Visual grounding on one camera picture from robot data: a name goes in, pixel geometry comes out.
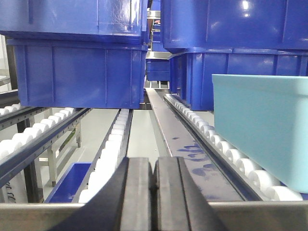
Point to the steel divider rail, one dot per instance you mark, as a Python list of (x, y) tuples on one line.
[(179, 141)]

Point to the lower right blue bin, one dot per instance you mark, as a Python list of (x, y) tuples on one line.
[(191, 70)]

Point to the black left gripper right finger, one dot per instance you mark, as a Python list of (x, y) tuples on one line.
[(177, 202)]

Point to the right white roller track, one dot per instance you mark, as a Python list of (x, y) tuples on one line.
[(254, 178)]

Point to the left white roller track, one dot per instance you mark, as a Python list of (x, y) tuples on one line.
[(18, 152)]

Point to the lower left blue bin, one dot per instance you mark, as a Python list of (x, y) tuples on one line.
[(79, 74)]

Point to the upper right blue bin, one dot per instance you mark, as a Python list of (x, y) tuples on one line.
[(255, 24)]

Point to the light blue bin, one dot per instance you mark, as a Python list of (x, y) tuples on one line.
[(266, 118)]

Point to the upper left blue bin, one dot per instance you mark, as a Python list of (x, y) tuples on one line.
[(119, 21)]

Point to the steel shelf front beam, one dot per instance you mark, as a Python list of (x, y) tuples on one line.
[(237, 216)]

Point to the white roller track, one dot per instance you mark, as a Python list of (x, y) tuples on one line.
[(254, 178), (18, 152), (109, 156)]

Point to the middle white roller track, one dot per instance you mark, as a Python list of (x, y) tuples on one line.
[(109, 156)]

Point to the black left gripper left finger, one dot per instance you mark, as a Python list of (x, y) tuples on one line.
[(123, 204)]

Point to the blue bin on lower shelf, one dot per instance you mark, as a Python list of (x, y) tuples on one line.
[(66, 188)]

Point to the distant blue bin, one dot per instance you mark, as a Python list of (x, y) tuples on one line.
[(157, 69)]

